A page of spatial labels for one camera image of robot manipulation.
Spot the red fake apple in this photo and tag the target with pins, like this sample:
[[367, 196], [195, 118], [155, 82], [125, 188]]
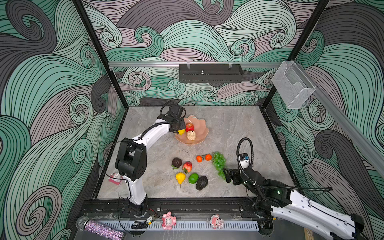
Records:
[[189, 127]]

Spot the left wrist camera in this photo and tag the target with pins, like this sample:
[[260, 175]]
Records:
[[176, 111]]

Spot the black corner frame post right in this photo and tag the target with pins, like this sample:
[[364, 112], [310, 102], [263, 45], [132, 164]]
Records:
[[310, 25]]

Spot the pink cat toy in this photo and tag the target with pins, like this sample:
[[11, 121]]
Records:
[[169, 221]]

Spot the black wall tray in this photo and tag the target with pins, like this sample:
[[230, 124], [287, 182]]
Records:
[[210, 73]]

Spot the white figurine on pink base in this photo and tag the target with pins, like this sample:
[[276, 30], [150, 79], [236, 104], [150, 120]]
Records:
[[115, 178]]

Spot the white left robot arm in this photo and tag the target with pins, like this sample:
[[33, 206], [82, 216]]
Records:
[[131, 159]]

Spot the aluminium rail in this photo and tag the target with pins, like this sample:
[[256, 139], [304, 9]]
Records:
[[335, 99], [152, 64]]

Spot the aluminium rail right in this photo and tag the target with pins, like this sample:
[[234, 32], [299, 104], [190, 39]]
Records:
[[335, 99]]

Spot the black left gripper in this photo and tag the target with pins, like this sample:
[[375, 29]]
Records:
[[182, 124]]

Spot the orange tomato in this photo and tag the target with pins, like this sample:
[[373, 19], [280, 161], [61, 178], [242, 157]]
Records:
[[199, 158], [208, 157]]

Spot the cream fake garlic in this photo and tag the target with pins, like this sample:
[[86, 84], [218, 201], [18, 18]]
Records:
[[191, 136]]

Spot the green lime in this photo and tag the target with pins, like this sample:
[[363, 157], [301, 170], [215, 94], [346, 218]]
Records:
[[193, 178]]

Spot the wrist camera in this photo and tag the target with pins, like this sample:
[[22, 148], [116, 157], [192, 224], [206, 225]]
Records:
[[244, 160], [176, 111]]

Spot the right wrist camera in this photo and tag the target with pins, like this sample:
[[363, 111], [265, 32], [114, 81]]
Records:
[[244, 160]]

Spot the pink scalloped fruit bowl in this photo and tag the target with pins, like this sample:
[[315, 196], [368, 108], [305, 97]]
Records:
[[200, 129]]

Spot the dark brown mangosteen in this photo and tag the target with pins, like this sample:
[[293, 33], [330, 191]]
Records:
[[176, 163]]

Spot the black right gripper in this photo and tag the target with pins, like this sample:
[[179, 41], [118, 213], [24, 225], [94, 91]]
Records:
[[236, 173]]

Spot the aluminium rail back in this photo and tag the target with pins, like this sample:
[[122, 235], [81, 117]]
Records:
[[152, 64]]

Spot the glitter purple cylinder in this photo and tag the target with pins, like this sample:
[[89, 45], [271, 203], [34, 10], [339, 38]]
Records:
[[85, 224]]

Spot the black corner frame post left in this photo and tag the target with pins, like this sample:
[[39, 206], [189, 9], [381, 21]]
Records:
[[95, 41]]

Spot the black corner frame post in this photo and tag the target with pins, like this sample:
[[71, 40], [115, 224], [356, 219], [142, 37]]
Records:
[[95, 41], [310, 25]]

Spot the orange tomato right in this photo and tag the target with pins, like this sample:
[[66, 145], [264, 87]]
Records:
[[208, 157]]

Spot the clear acrylic wall box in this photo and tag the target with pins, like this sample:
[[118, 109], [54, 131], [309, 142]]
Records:
[[293, 84]]

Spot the yellow lemon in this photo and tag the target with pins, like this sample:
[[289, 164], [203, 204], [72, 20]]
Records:
[[181, 132]]

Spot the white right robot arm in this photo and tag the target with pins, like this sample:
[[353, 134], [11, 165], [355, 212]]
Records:
[[273, 199]]

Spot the green grape bunch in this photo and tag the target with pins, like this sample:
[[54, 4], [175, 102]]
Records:
[[219, 162]]

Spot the yellow pear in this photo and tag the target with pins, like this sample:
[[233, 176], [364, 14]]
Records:
[[180, 177]]

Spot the dark avocado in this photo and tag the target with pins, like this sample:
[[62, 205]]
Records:
[[201, 183]]

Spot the white slotted cable duct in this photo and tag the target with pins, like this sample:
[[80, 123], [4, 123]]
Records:
[[183, 225]]

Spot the orange tomato left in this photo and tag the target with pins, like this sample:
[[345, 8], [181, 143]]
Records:
[[199, 158]]

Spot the pink haired doll toy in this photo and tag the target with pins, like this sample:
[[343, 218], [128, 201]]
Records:
[[216, 222]]

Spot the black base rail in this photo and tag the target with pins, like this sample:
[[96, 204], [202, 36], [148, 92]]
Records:
[[233, 208]]

